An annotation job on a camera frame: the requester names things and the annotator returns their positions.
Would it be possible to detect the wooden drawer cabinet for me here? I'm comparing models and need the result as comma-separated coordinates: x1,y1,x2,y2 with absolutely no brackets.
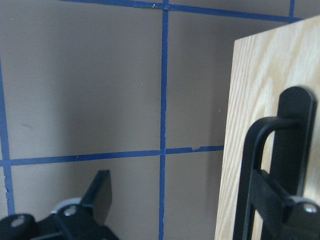
215,16,320,240

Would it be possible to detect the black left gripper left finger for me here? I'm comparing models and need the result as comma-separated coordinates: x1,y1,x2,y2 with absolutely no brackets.
49,169,113,226

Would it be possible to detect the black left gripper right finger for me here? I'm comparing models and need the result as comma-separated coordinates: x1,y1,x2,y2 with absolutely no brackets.
252,170,320,240

